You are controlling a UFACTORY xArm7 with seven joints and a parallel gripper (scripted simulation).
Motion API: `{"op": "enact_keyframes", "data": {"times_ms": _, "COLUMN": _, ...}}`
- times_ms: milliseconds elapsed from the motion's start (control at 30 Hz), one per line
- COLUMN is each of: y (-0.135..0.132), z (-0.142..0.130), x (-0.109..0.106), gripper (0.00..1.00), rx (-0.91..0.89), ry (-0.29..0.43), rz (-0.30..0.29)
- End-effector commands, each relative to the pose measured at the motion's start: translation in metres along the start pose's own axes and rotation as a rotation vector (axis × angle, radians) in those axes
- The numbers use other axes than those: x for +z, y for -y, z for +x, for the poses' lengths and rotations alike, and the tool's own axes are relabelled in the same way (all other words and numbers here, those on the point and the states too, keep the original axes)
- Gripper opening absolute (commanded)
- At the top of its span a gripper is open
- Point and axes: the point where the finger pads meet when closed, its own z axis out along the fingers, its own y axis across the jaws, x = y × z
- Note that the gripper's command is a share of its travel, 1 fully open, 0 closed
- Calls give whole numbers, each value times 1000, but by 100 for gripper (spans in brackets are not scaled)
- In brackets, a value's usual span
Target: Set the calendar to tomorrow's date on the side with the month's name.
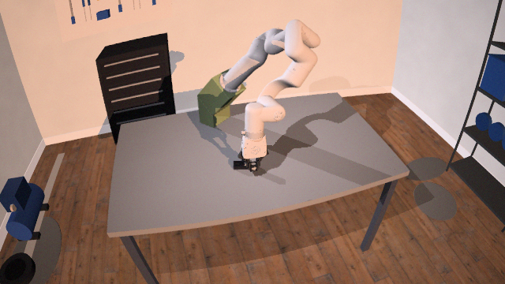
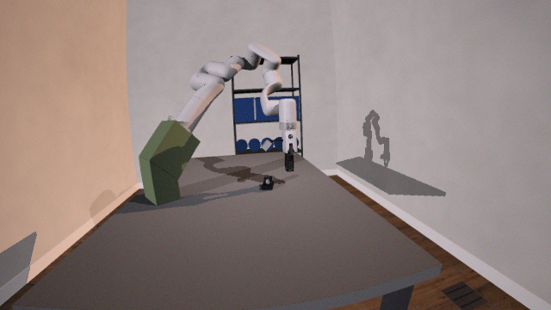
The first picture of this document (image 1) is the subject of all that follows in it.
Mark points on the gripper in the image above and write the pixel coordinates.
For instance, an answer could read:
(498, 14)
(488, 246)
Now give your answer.
(253, 148)

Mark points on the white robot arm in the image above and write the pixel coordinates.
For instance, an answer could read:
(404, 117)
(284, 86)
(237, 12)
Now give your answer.
(266, 108)

